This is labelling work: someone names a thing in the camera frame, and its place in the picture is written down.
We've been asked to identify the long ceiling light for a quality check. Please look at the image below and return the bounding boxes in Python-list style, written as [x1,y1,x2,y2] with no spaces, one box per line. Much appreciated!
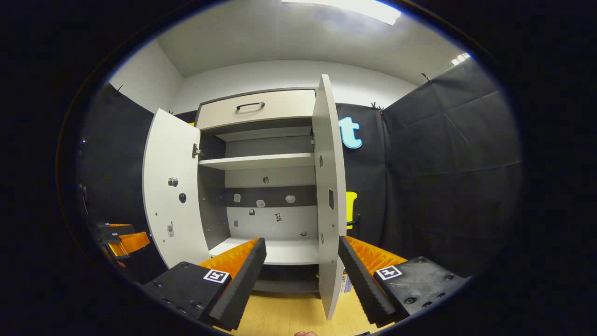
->
[281,0,402,27]

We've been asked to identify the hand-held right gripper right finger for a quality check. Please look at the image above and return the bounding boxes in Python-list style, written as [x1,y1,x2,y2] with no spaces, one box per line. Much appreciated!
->
[338,235,468,327]

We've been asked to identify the cabinet door with camera sticker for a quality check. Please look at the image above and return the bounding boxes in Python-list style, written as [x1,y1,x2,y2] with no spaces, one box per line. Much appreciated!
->
[142,108,212,269]

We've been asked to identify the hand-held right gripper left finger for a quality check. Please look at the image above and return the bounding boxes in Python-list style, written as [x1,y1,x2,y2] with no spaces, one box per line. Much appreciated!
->
[142,237,267,331]

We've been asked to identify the white inner shelf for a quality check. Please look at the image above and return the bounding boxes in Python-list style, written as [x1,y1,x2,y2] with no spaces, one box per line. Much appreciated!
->
[199,153,316,171]

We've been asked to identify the cabinet door with headphones sticker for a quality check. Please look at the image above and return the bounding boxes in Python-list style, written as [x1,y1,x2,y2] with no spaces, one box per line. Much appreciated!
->
[311,74,347,321]

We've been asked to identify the black backdrop cloth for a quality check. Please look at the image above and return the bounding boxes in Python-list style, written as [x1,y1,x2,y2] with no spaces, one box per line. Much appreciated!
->
[75,58,522,280]

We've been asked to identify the beige cabinet drawer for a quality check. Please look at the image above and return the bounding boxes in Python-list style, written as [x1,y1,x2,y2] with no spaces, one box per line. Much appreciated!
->
[195,89,317,131]

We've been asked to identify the beige double-door shoe cabinet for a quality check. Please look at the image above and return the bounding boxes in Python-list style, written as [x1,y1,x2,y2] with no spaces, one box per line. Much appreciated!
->
[194,87,323,294]

